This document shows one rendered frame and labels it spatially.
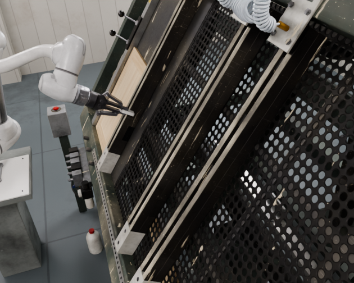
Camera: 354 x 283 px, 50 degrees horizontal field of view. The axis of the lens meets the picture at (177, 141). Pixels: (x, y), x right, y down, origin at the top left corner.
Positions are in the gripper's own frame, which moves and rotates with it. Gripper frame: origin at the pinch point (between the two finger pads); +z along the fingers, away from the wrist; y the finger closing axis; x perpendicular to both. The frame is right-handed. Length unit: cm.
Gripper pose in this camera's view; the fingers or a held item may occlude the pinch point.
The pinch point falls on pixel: (127, 111)
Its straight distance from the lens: 182.2
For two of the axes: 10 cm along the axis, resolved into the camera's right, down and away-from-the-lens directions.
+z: 8.4, 2.7, 4.8
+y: 4.7, -8.0, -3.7
